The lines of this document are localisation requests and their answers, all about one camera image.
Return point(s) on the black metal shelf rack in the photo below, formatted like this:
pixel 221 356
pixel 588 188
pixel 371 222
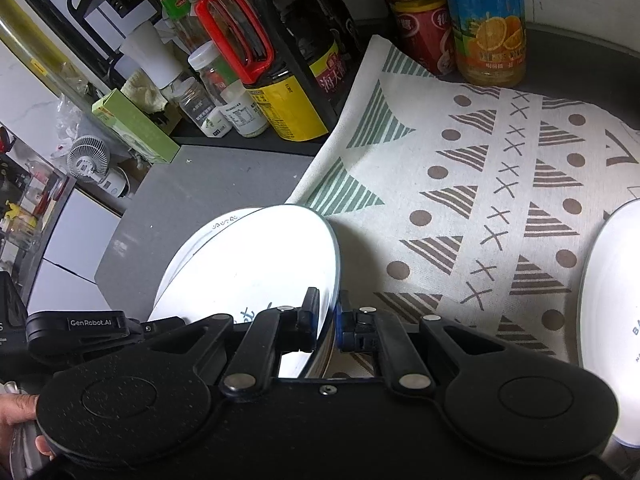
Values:
pixel 225 142

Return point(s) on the white plate script print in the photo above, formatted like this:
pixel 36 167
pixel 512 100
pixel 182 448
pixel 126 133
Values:
pixel 270 260

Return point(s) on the orange juice bottle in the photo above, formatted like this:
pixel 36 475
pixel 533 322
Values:
pixel 490 30

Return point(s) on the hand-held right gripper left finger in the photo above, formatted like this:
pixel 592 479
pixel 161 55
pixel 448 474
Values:
pixel 307 320

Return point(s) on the person's left hand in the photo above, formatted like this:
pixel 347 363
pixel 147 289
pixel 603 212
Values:
pixel 17 410

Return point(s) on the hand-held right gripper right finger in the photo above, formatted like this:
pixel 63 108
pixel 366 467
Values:
pixel 345 330

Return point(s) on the white cap oil sprayer bottle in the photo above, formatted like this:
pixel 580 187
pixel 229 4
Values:
pixel 150 55

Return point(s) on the small clear spice jar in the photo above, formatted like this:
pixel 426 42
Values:
pixel 202 107

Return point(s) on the patterned fringed table mat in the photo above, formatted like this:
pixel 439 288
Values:
pixel 450 210

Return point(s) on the green label bottle yellow cap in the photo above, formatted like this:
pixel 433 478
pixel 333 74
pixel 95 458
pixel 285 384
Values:
pixel 177 5

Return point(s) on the white cap seasoning bottle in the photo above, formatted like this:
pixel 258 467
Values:
pixel 210 62

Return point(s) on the small white desk fan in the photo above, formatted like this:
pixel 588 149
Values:
pixel 90 160

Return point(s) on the green carton box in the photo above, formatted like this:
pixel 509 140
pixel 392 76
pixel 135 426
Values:
pixel 135 125

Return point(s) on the cream cloth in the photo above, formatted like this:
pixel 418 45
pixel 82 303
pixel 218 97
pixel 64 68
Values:
pixel 145 92

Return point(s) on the small white jar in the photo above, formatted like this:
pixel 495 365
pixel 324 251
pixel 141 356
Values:
pixel 245 112

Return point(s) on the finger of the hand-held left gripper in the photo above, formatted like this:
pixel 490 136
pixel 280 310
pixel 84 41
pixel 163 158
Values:
pixel 150 327

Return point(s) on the small white plate crossed print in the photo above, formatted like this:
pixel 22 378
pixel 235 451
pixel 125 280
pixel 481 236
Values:
pixel 610 310

